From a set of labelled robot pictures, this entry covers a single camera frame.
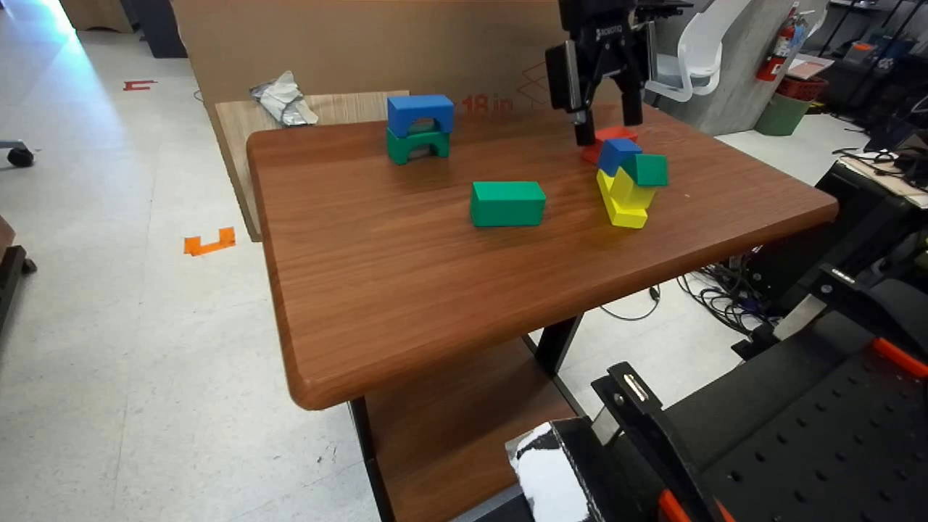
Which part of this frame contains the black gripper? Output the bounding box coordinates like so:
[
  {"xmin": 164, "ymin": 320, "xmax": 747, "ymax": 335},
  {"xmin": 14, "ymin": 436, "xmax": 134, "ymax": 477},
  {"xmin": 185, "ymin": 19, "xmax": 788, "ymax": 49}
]
[{"xmin": 544, "ymin": 0, "xmax": 658, "ymax": 147}]

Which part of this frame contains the orange-red wooden block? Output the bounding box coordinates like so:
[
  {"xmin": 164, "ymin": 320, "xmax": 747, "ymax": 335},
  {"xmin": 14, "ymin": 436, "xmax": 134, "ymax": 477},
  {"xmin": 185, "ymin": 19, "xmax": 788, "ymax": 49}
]
[{"xmin": 581, "ymin": 126, "xmax": 640, "ymax": 165}]

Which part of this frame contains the blue cube block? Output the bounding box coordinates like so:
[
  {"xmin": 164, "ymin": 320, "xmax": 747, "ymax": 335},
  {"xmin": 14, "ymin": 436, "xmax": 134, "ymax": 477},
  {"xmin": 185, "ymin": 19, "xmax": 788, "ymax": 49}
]
[{"xmin": 596, "ymin": 138, "xmax": 644, "ymax": 178}]

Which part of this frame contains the green cube block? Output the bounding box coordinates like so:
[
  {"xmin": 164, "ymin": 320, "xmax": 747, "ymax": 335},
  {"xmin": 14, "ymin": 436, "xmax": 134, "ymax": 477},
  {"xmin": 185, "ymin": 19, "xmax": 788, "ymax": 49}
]
[{"xmin": 621, "ymin": 153, "xmax": 669, "ymax": 189}]

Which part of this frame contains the yellow wooden block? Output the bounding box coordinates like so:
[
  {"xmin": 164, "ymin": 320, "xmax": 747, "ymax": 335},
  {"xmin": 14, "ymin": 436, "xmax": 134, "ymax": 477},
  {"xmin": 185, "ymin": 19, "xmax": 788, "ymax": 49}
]
[
  {"xmin": 595, "ymin": 170, "xmax": 649, "ymax": 230},
  {"xmin": 608, "ymin": 168, "xmax": 658, "ymax": 212}
]

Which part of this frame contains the green rectangular block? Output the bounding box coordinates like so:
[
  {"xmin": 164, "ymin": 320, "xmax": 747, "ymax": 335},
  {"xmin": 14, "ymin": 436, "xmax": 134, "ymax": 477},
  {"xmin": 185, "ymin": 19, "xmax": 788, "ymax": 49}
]
[{"xmin": 469, "ymin": 181, "xmax": 547, "ymax": 228}]

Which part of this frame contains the blue arch block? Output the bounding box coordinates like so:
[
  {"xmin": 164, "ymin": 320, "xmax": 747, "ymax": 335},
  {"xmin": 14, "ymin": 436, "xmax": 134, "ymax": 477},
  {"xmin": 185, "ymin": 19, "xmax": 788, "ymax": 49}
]
[{"xmin": 386, "ymin": 94, "xmax": 455, "ymax": 139}]

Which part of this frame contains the green arch block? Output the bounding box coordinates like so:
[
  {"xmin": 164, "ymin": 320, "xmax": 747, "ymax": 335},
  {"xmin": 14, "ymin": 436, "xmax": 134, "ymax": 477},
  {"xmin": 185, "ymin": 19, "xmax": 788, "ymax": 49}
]
[{"xmin": 385, "ymin": 128, "xmax": 451, "ymax": 166}]

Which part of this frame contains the white plastic chair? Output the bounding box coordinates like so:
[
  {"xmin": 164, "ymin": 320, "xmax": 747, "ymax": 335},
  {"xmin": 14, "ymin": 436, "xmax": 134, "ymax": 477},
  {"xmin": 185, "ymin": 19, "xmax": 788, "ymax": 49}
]
[{"xmin": 644, "ymin": 0, "xmax": 756, "ymax": 103}]

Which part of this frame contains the red fire extinguisher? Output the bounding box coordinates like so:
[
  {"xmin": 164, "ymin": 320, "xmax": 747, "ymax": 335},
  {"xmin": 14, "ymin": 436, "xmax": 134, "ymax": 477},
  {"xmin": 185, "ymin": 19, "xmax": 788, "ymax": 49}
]
[{"xmin": 755, "ymin": 3, "xmax": 814, "ymax": 83}]

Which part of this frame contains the green bin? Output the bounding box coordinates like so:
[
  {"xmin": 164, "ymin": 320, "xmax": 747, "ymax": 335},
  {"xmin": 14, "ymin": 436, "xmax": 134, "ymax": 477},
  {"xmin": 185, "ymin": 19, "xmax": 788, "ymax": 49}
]
[{"xmin": 753, "ymin": 92, "xmax": 812, "ymax": 138}]

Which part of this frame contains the red basket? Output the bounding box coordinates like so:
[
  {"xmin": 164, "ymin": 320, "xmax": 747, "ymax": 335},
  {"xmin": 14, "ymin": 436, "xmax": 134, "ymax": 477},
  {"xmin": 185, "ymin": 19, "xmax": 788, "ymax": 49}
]
[{"xmin": 775, "ymin": 75, "xmax": 829, "ymax": 103}]

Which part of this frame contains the large cardboard box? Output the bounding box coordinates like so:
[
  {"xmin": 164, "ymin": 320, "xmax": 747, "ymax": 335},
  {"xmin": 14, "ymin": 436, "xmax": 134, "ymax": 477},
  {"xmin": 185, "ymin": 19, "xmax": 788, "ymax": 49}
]
[{"xmin": 170, "ymin": 0, "xmax": 626, "ymax": 115}]

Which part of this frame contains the crumpled silver plastic bag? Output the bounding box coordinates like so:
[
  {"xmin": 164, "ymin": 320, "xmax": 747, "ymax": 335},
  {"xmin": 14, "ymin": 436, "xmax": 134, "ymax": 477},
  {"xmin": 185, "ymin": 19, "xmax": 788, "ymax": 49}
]
[{"xmin": 249, "ymin": 70, "xmax": 320, "ymax": 128}]

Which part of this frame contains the light wood side table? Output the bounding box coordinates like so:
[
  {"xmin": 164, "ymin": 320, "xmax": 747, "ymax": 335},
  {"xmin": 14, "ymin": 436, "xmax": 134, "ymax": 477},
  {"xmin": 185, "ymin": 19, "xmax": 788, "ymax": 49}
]
[{"xmin": 214, "ymin": 90, "xmax": 411, "ymax": 243}]

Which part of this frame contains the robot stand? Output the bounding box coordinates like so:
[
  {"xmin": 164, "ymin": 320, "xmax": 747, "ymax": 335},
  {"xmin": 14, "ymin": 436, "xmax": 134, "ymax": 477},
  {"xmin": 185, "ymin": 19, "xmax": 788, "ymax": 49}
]
[{"xmin": 505, "ymin": 262, "xmax": 928, "ymax": 522}]

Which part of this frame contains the black cable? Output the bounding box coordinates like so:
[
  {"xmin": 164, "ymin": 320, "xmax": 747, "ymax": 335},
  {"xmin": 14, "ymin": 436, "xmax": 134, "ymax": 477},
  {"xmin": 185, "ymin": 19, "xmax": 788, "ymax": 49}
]
[{"xmin": 599, "ymin": 284, "xmax": 661, "ymax": 323}]

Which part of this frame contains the tangle of black cables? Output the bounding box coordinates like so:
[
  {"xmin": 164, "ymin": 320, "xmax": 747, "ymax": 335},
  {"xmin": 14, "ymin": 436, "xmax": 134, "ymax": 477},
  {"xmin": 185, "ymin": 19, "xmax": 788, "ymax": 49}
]
[{"xmin": 676, "ymin": 245, "xmax": 787, "ymax": 339}]

